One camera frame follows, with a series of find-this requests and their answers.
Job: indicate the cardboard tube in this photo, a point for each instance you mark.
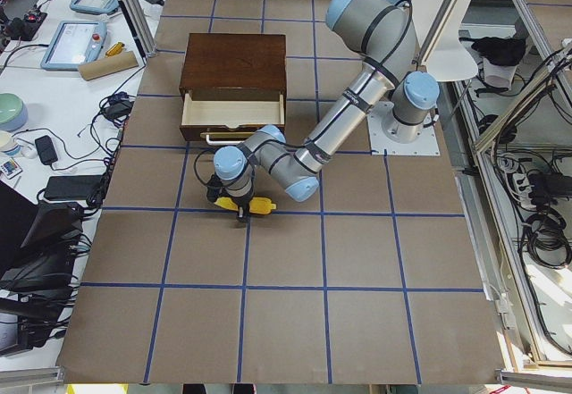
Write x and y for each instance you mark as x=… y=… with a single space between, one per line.
x=108 y=65

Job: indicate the black laptop power brick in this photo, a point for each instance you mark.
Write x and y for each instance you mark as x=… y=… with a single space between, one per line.
x=71 y=187

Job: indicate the dark wooden drawer cabinet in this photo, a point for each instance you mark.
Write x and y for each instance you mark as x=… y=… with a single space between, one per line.
x=234 y=61

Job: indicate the white chair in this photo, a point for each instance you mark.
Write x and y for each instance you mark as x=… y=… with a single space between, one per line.
x=447 y=60

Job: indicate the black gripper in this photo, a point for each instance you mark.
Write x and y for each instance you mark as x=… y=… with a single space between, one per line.
x=239 y=200

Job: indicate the yellow toy corn cob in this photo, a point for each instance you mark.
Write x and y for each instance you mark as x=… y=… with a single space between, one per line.
x=257 y=205

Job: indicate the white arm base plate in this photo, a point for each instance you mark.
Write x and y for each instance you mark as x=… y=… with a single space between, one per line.
x=388 y=136

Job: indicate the blue teach pendant near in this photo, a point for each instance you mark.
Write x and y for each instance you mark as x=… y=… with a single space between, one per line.
x=74 y=43

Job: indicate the white drawer handle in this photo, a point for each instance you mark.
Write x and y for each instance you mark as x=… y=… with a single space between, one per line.
x=225 y=138

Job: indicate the aluminium frame post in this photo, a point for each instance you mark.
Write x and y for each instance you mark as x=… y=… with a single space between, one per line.
x=139 y=29

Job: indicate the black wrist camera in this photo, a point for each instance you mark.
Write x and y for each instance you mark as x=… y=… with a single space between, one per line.
x=214 y=188

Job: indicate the black cloth bundle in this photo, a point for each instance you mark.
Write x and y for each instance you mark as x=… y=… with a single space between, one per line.
x=501 y=51

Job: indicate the white power strip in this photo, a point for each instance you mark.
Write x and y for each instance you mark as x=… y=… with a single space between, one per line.
x=517 y=181

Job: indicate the green bowl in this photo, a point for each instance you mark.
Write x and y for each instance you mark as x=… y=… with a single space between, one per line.
x=13 y=111

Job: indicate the black smartphone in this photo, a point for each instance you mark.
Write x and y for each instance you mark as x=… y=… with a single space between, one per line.
x=46 y=150

